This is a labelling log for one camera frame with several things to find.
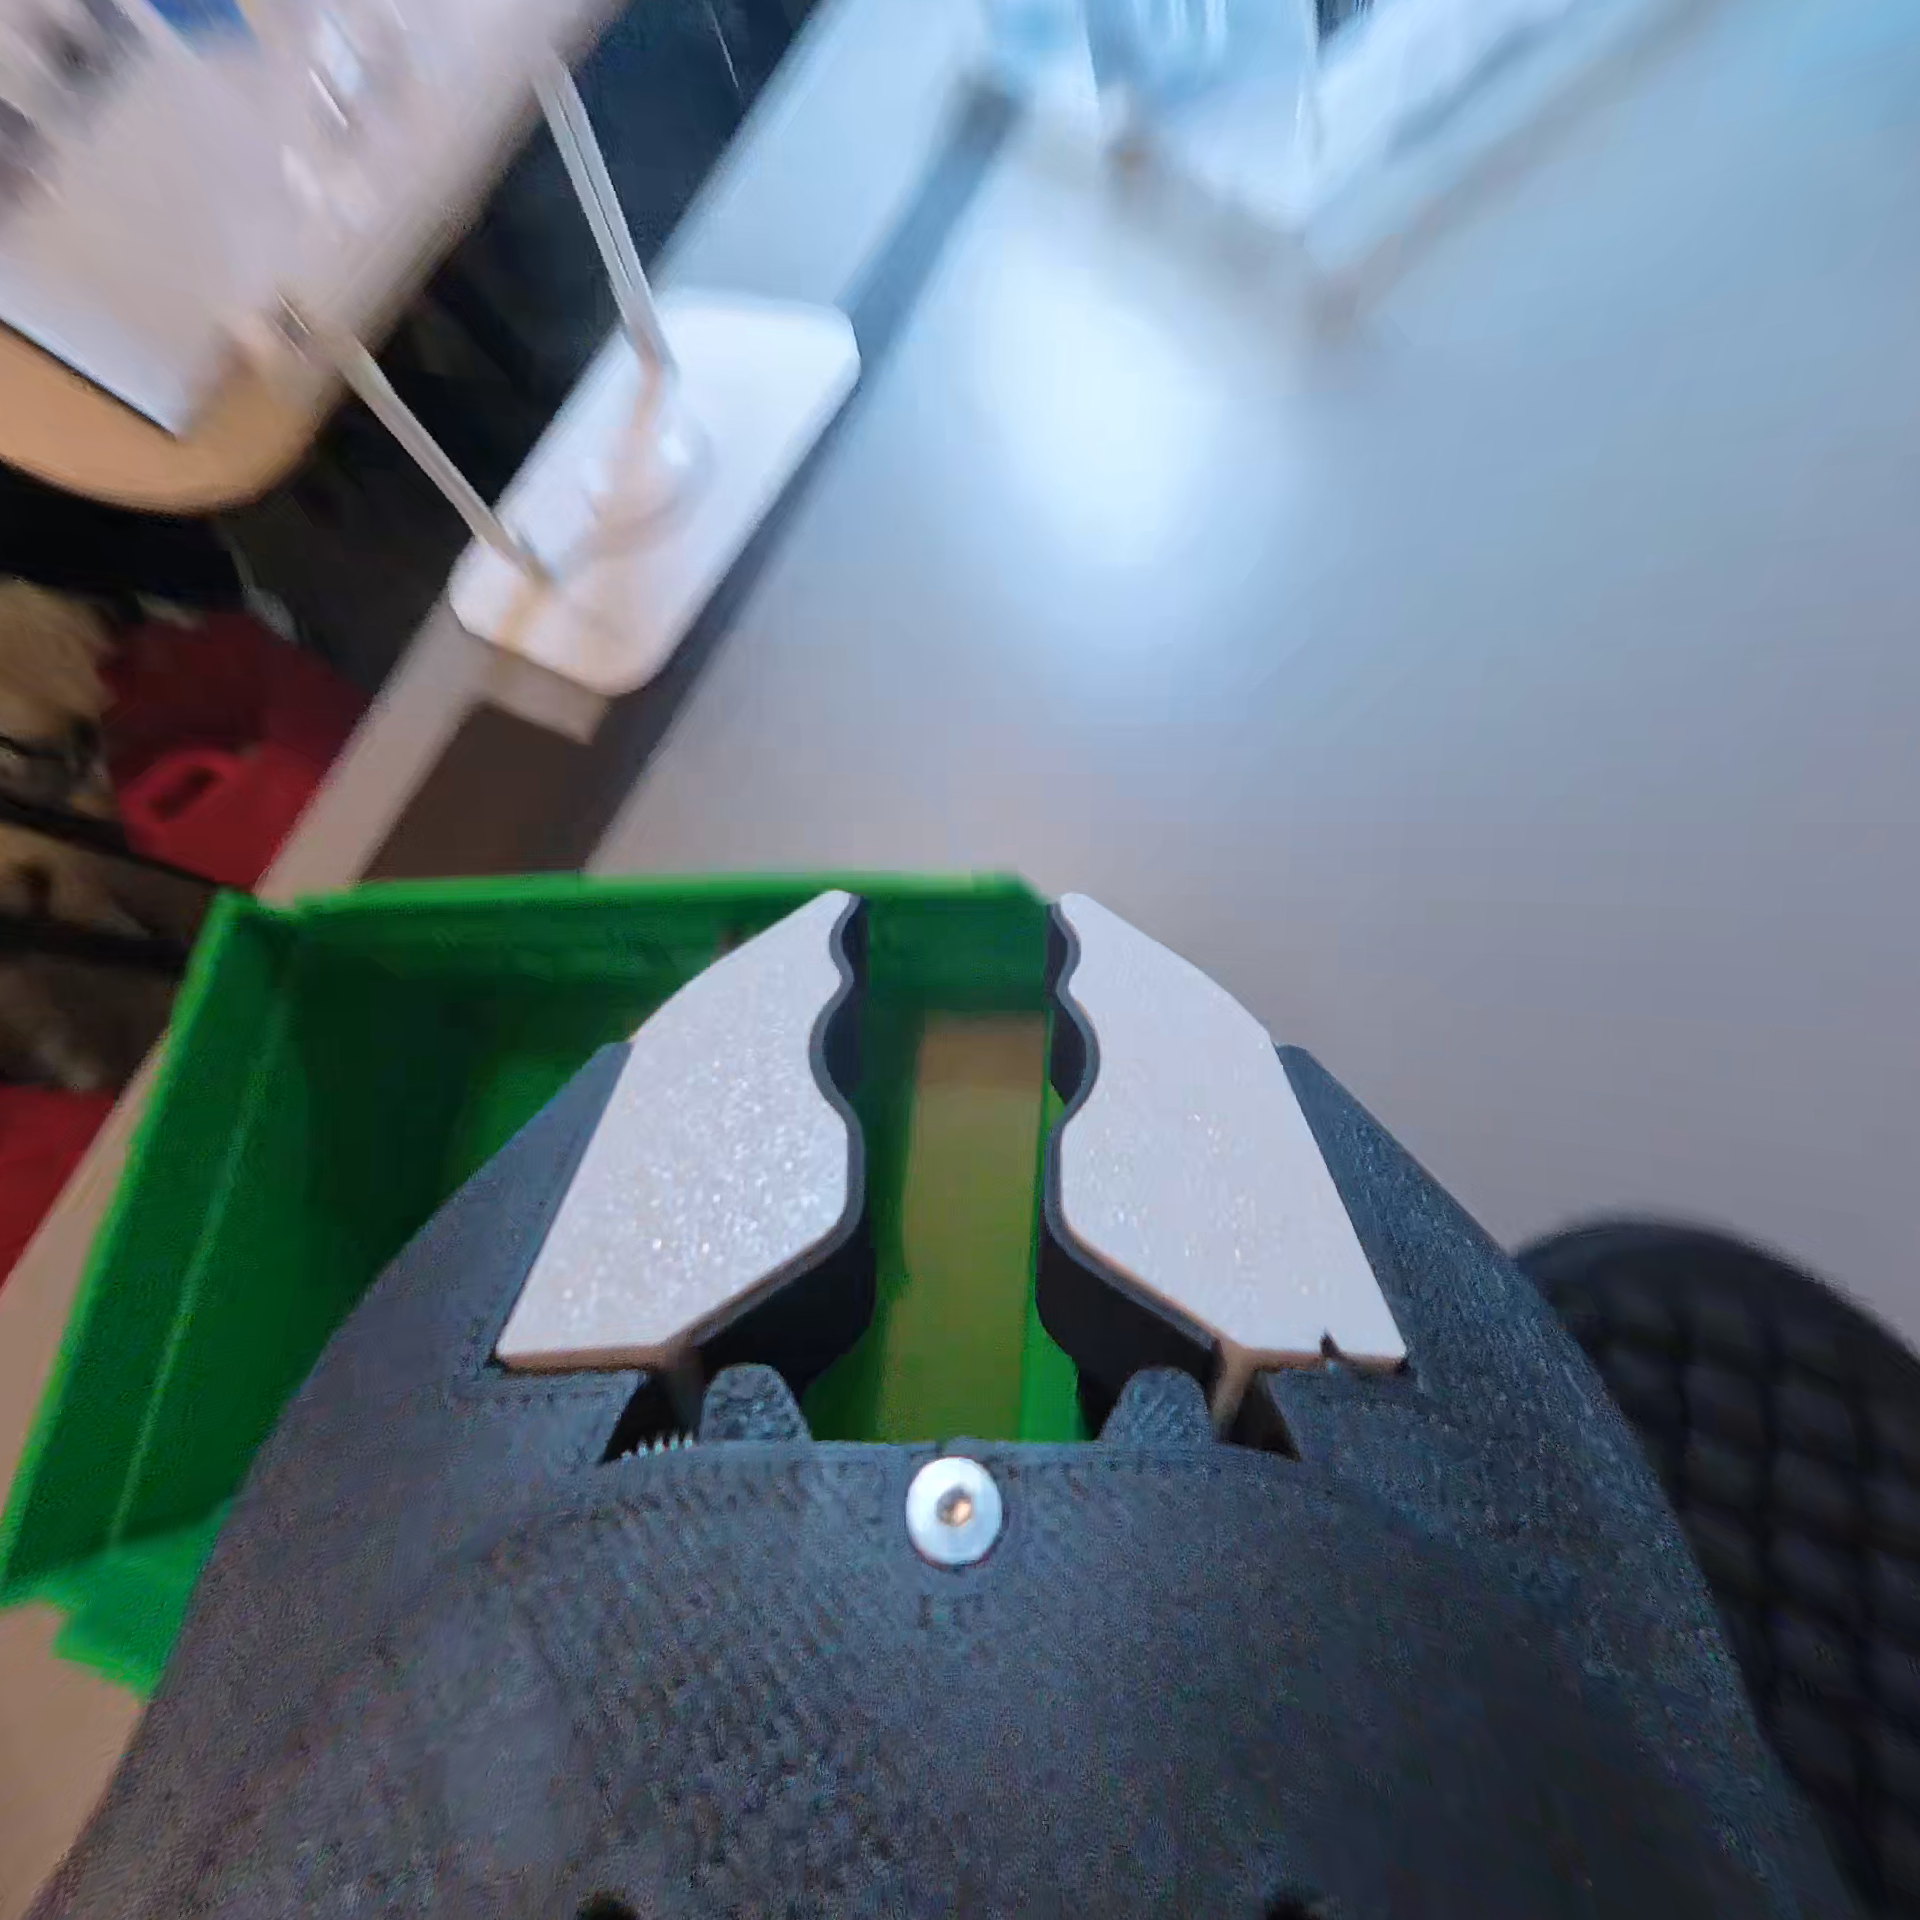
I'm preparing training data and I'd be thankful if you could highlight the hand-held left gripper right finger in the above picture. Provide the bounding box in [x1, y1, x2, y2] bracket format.
[1036, 892, 1412, 1431]

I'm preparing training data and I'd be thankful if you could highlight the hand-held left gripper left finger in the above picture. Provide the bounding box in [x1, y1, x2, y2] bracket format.
[492, 892, 876, 1389]

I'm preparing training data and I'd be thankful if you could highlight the green plastic bin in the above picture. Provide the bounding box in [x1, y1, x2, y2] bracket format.
[0, 873, 1089, 1696]

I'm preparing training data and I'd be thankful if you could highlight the clear plastic bin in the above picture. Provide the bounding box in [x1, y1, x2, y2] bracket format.
[975, 0, 1695, 324]

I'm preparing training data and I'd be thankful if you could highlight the black pouch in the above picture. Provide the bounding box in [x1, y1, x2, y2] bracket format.
[1511, 1218, 1920, 1920]

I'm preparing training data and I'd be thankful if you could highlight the wooden instruction board stand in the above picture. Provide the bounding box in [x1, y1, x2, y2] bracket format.
[0, 0, 867, 700]

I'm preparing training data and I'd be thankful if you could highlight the printed instruction sheet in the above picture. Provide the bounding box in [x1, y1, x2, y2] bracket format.
[0, 0, 497, 436]

